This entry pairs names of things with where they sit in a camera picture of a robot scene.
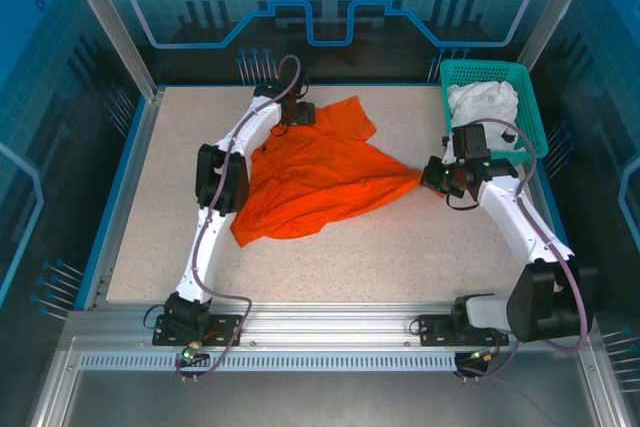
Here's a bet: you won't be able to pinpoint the orange t-shirt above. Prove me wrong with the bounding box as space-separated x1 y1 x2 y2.
229 95 441 248

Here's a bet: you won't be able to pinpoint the white t-shirt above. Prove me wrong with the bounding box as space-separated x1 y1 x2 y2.
446 80 529 153

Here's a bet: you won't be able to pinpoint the teal plastic basket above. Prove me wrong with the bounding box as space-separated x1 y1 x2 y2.
438 59 550 167

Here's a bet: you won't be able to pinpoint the connector with green light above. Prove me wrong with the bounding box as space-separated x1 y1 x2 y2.
467 346 502 364
179 340 211 364

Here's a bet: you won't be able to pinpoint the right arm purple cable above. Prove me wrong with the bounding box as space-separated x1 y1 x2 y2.
454 117 589 383

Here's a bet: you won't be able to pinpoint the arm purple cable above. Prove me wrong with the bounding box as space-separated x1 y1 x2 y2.
454 117 589 383
174 54 304 383

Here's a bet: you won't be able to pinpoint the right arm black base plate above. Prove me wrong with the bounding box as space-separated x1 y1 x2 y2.
417 314 510 347

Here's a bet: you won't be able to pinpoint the aluminium cross rail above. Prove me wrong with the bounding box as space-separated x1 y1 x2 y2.
64 300 601 348

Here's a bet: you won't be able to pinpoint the aluminium frame post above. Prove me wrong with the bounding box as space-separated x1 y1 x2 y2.
517 0 604 73
55 0 166 103

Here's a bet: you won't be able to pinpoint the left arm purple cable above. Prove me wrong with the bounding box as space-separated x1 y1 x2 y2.
174 54 304 383

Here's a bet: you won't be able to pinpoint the slotted white cable duct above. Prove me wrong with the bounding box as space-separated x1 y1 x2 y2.
79 351 459 373

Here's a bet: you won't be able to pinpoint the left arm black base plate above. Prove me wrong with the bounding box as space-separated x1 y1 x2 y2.
152 313 244 347

